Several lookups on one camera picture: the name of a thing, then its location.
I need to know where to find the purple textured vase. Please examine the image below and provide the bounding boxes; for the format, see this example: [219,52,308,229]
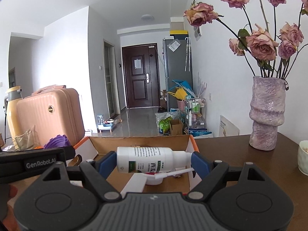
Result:
[249,76,286,151]

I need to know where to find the small cardboard box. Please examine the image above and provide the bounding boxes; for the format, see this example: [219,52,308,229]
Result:
[169,119,183,136]

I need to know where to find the person's hand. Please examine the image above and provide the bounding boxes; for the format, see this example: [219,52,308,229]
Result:
[1,184,20,231]

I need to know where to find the red white lint brush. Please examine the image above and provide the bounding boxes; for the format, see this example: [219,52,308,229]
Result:
[121,174,147,198]

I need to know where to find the red cardboard box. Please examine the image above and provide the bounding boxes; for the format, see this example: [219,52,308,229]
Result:
[74,135,201,195]

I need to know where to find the yellow thermos jug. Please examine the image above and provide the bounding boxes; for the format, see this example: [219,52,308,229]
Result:
[4,86,23,146]

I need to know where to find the dark brown door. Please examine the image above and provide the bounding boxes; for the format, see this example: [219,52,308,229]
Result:
[122,43,160,109]

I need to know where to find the white spray bottle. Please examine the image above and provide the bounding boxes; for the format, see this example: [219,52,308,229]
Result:
[116,146,194,186]

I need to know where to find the pink suitcase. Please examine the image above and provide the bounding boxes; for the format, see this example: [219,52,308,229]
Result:
[17,88,85,146]

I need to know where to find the pale green cup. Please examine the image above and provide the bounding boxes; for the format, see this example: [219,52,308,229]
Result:
[298,140,308,176]

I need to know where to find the grey refrigerator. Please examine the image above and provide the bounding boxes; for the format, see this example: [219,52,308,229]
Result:
[162,37,193,112]

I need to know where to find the metal trolley rack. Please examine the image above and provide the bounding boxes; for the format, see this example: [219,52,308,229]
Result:
[184,95,207,134]

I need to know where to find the purple ridged lid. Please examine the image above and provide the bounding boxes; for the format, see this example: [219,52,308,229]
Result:
[44,135,71,149]

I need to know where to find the dried pink roses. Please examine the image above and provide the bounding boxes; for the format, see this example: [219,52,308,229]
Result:
[184,0,307,80]

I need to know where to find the green plastic bag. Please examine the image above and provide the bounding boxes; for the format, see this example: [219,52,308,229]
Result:
[158,116,173,135]

